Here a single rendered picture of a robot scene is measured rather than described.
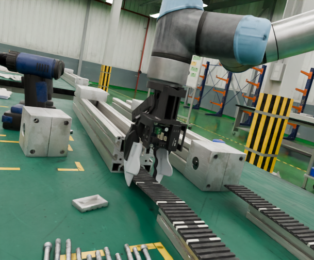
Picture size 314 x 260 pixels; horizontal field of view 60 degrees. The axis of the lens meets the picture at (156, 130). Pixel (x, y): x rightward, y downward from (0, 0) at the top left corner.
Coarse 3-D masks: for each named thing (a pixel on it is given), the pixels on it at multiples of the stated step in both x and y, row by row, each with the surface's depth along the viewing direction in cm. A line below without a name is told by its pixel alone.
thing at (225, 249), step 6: (198, 252) 32; (204, 252) 32; (210, 252) 33; (216, 252) 33; (222, 252) 33; (228, 252) 33; (198, 258) 32; (204, 258) 31; (210, 258) 32; (216, 258) 32; (222, 258) 32
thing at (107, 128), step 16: (80, 112) 108; (96, 112) 83; (112, 112) 91; (96, 128) 77; (112, 128) 65; (128, 128) 74; (96, 144) 75; (112, 144) 61; (112, 160) 60; (144, 160) 63
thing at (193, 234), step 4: (180, 232) 36; (184, 232) 36; (188, 232) 36; (192, 232) 36; (196, 232) 36; (200, 232) 37; (204, 232) 37; (208, 232) 37; (184, 236) 35; (188, 236) 35; (192, 236) 35; (196, 236) 35; (200, 236) 36; (204, 236) 36; (208, 236) 36; (212, 236) 36; (216, 236) 37; (184, 240) 35
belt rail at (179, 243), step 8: (160, 216) 44; (160, 224) 42; (168, 224) 42; (168, 232) 40; (176, 232) 38; (176, 240) 38; (176, 248) 37; (184, 248) 36; (184, 256) 35; (192, 256) 35
